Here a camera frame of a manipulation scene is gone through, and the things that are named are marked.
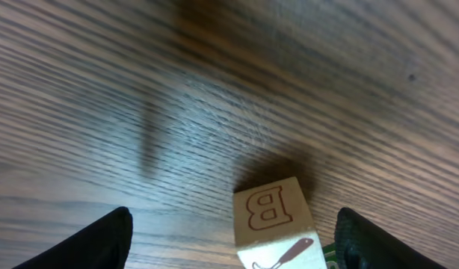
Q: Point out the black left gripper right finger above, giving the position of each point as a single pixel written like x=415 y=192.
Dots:
x=361 y=244

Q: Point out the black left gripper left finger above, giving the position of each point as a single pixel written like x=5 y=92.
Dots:
x=105 y=244

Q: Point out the wooden block B and brush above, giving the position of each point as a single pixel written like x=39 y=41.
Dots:
x=274 y=228

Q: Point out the blue T wooden block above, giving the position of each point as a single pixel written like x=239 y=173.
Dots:
x=330 y=256

